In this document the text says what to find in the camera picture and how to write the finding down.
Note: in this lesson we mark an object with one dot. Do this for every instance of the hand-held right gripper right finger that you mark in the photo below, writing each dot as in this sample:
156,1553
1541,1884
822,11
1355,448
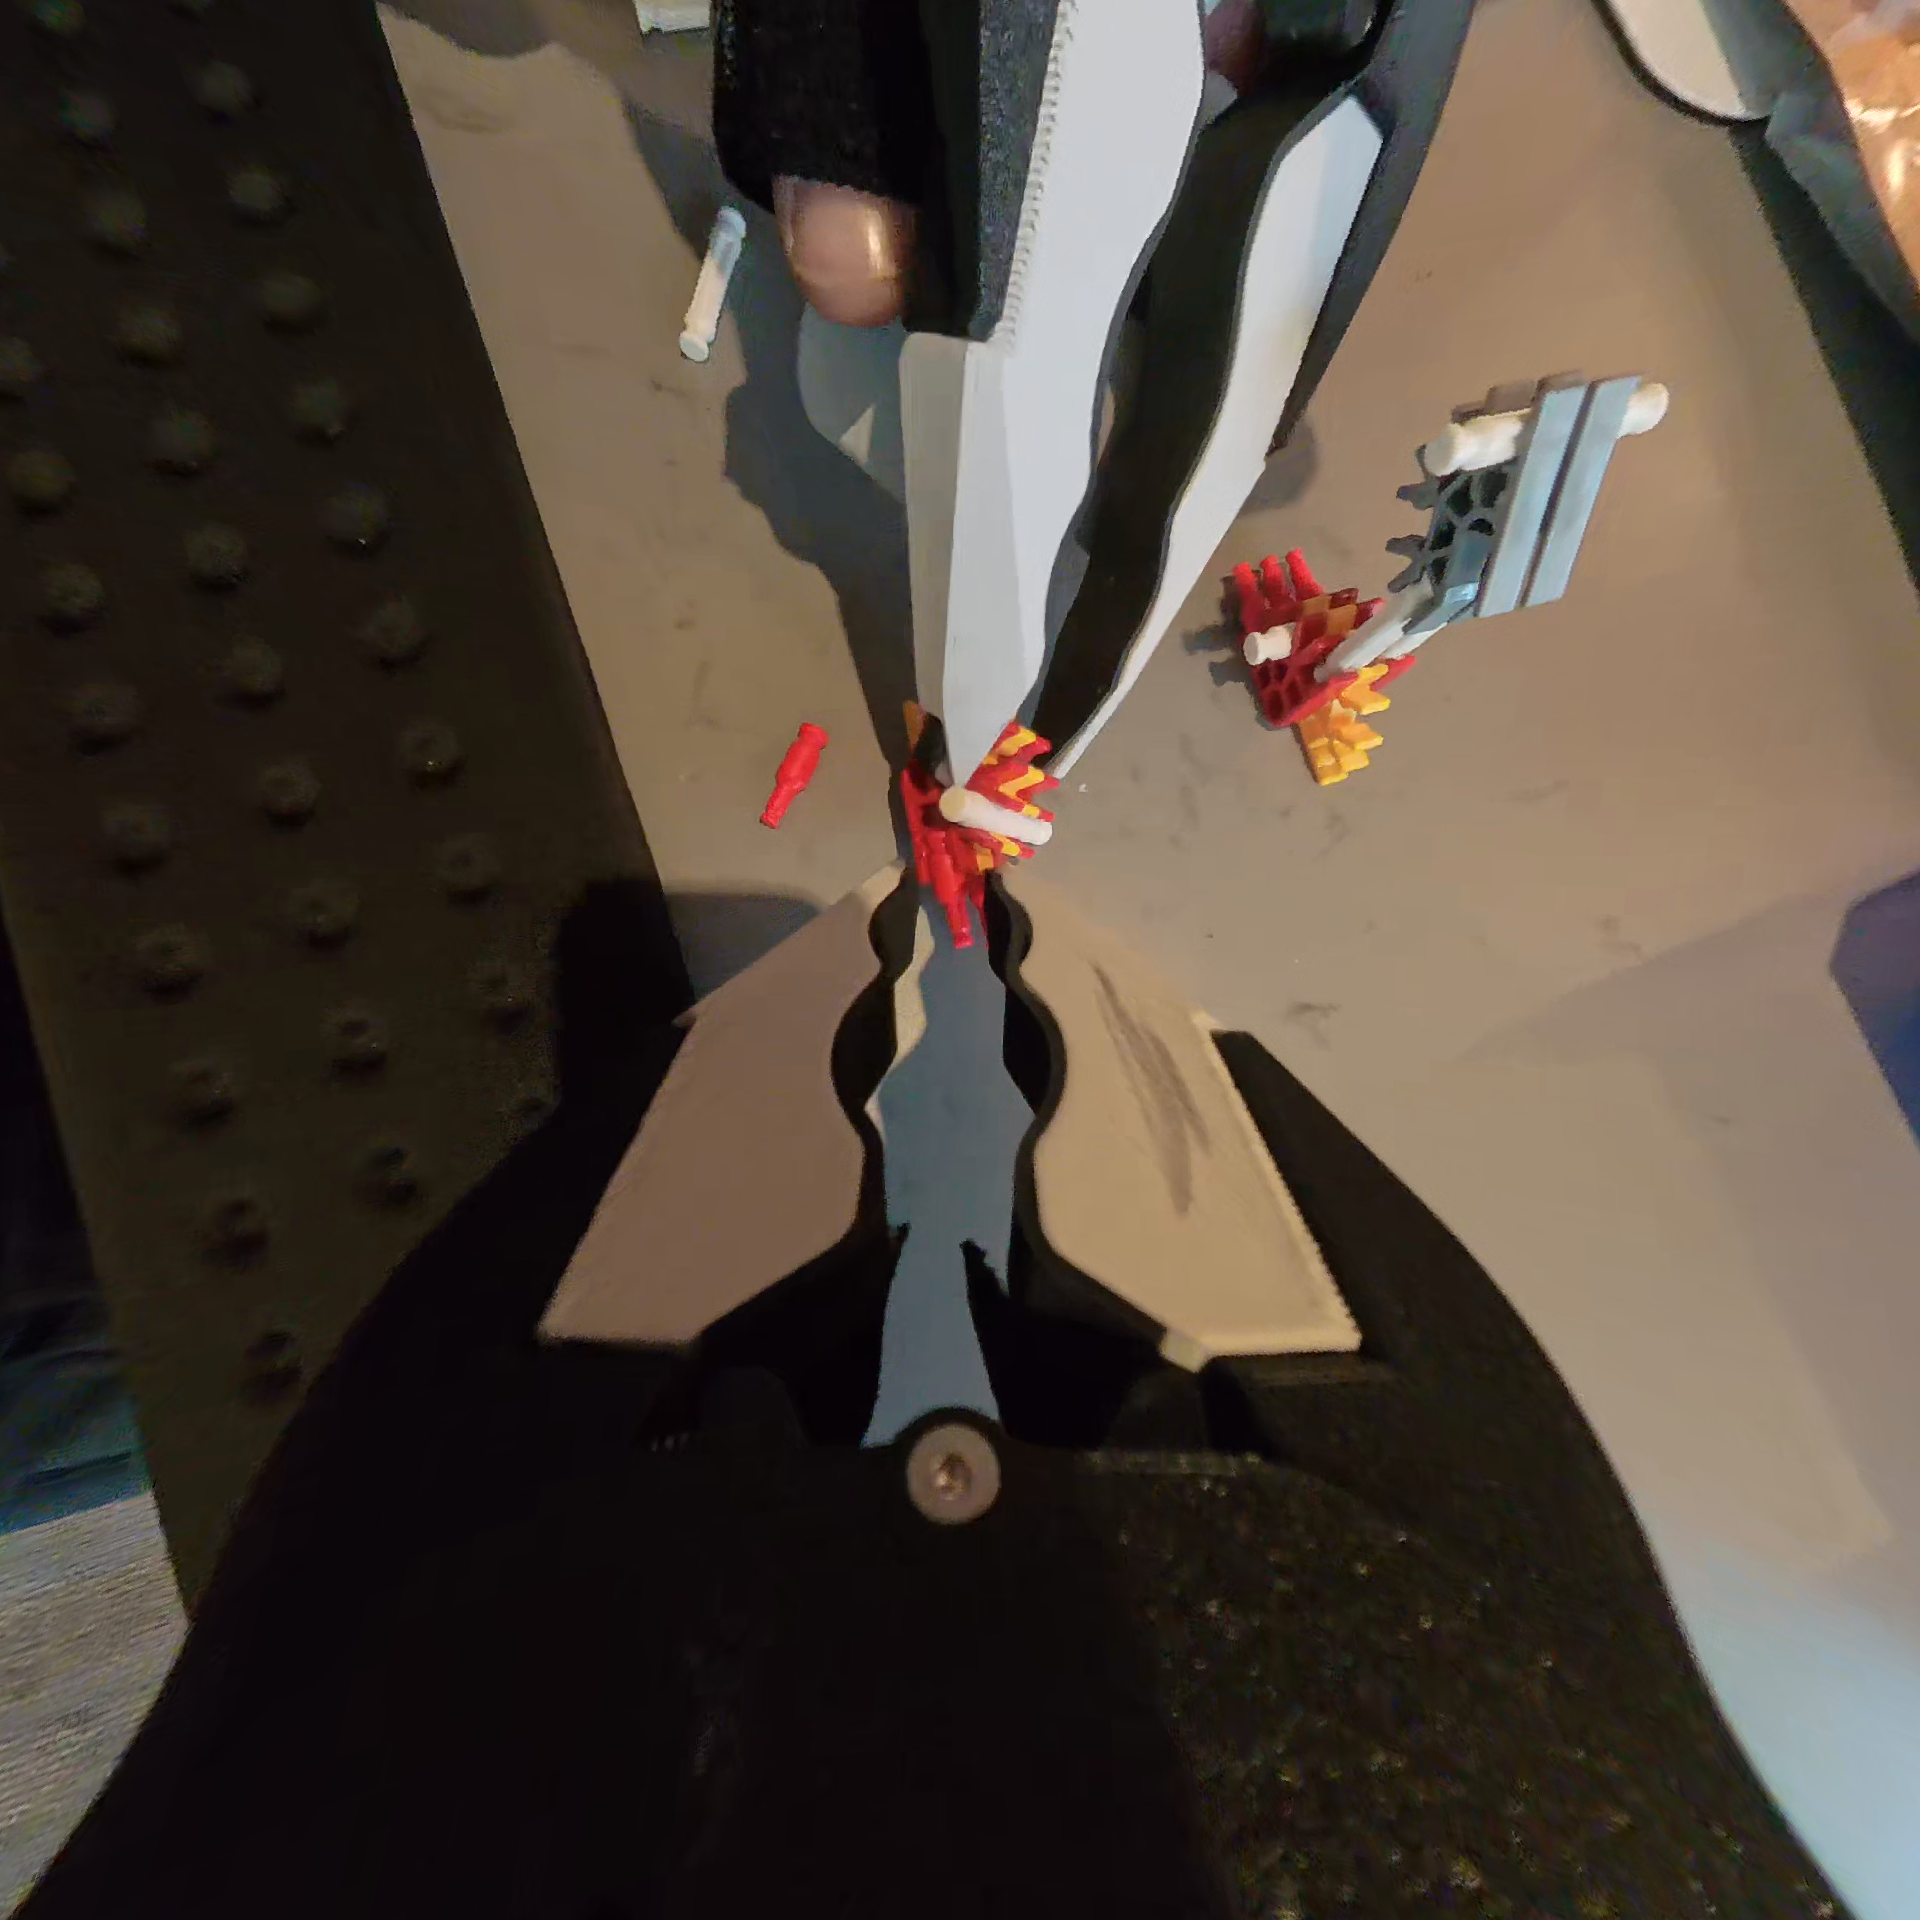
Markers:
1170,1215

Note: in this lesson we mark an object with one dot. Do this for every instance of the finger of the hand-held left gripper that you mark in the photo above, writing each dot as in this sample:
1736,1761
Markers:
1037,450
1292,302

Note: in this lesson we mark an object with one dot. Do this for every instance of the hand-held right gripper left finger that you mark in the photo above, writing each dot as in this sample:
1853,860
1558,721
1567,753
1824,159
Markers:
718,1185

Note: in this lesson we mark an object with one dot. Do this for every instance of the short white toy rod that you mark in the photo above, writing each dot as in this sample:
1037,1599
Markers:
997,817
714,285

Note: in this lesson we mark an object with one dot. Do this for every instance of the yellow fan connector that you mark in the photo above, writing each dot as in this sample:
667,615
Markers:
1015,746

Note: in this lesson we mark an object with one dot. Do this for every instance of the small red toy assembly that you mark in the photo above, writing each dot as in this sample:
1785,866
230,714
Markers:
1292,659

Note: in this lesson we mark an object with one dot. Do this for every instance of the red fan connector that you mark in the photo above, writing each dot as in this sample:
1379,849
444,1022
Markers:
995,781
921,817

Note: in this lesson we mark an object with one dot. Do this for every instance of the person's left hand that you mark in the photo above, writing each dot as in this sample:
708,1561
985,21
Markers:
846,254

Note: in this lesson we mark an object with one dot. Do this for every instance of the white document stand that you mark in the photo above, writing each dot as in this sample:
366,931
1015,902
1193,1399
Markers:
1680,54

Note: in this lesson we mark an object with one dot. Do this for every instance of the shiny plastic bag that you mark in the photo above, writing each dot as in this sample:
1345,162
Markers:
1868,119

